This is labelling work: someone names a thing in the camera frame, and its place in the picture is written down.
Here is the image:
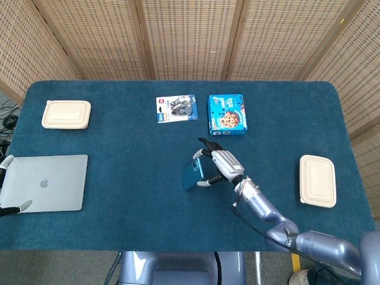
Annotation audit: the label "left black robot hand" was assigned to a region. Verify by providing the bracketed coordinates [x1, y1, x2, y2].
[0, 154, 33, 217]

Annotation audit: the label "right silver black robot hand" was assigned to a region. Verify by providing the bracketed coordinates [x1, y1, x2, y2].
[192, 137, 245, 188]

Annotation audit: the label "black smartphone with teal back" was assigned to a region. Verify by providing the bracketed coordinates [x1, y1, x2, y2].
[181, 157, 205, 192]

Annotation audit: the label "silver apple laptop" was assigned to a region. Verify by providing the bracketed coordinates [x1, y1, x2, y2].
[0, 154, 89, 213]

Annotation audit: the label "blue cookie box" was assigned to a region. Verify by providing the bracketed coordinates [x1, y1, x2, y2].
[207, 94, 248, 137]

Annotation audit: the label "correction tape blister pack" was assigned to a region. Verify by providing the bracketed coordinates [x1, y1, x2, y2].
[156, 94, 199, 124]

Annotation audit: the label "beige lidded food container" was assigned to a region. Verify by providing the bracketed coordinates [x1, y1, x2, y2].
[299, 154, 337, 208]
[41, 100, 92, 130]

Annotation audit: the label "blue table mat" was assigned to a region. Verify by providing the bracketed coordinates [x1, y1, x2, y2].
[0, 80, 377, 253]

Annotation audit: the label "blue-grey robot torso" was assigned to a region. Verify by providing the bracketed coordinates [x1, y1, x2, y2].
[118, 251, 247, 285]

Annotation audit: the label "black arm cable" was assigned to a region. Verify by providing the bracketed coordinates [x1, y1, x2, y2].
[230, 175, 362, 278]

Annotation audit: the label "black floor cables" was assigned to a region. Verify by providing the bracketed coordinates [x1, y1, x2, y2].
[0, 99, 22, 163]

